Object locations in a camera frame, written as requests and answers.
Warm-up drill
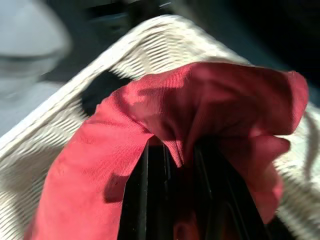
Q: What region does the round glass washing machine door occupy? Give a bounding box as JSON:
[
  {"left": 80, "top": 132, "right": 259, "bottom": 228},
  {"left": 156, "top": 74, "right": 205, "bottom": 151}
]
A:
[{"left": 0, "top": 0, "right": 74, "bottom": 101}]

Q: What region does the black cloth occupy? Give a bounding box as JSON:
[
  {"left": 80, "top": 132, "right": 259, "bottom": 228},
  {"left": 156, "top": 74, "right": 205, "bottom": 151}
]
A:
[{"left": 80, "top": 70, "right": 134, "bottom": 119}]

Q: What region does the red cloth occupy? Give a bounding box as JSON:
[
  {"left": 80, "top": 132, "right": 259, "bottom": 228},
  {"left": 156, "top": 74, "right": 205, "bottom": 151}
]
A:
[{"left": 24, "top": 61, "right": 310, "bottom": 240}]

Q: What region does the pale woven basket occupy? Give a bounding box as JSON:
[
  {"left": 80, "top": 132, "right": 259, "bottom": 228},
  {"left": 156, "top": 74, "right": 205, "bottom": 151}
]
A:
[{"left": 0, "top": 14, "right": 320, "bottom": 240}]

